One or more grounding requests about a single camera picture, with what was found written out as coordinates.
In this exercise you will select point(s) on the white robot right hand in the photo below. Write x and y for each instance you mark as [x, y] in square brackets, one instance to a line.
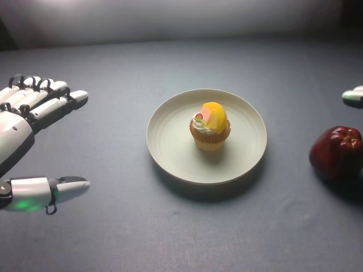
[353, 97]

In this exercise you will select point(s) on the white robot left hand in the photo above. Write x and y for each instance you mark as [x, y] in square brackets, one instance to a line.
[14, 127]

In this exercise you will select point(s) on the cupcake with fruit topping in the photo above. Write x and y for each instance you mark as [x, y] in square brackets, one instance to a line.
[210, 126]

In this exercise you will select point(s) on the dark red toy apple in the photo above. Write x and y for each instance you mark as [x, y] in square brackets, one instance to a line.
[336, 153]

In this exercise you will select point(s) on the round white plate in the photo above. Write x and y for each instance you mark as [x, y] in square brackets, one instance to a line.
[181, 147]

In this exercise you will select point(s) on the grey table cloth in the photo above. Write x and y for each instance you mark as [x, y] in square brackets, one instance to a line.
[181, 226]

